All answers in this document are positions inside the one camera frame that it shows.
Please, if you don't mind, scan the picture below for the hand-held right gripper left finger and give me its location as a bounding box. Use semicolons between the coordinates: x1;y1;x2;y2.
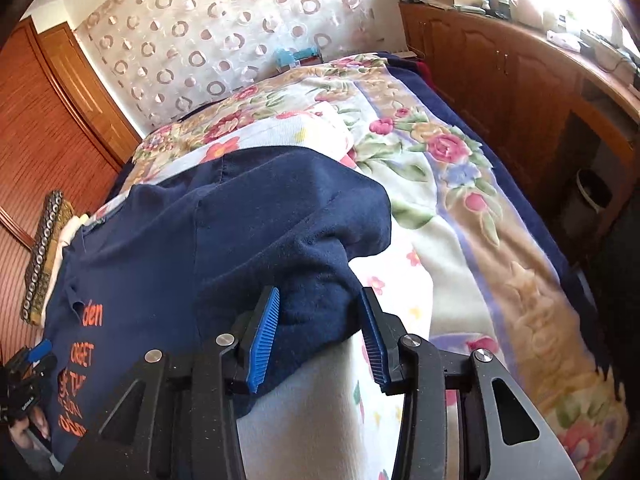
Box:
60;286;281;480

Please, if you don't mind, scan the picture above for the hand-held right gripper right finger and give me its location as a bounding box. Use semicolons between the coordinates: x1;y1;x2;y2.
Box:
359;286;583;480

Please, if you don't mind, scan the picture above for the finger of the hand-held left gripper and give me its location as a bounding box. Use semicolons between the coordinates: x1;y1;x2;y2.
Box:
27;354;58;378
20;338;54;363

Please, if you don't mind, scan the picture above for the navy t-shirt with orange print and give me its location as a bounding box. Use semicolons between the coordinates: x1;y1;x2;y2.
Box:
42;147;393;466

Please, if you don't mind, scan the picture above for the person's left hand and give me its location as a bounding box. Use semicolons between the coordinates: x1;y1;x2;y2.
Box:
7;407;51;453

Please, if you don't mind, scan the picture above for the white flowered cloth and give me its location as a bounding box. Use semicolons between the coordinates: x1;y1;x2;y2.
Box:
97;102;436;480

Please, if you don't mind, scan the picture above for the folded patterned cloth stack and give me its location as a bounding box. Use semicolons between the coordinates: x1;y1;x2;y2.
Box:
20;190;76;326

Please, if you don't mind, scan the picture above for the floral blanket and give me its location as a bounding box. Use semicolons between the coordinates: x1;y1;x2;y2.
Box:
107;52;631;480

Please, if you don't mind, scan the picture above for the wooden wardrobe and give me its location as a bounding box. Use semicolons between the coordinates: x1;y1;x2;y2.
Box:
0;15;143;361

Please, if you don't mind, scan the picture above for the blue toy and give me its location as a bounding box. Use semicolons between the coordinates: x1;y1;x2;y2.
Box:
274;47;321;73

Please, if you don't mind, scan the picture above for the wooden sideboard cabinet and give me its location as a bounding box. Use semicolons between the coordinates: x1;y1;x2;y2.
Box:
397;0;640;271

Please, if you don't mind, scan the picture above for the circle-patterned curtain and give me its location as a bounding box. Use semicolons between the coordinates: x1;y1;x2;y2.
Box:
75;0;376;133

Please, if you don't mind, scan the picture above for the white packet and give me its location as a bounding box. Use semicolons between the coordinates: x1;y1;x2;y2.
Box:
545;30;581;51

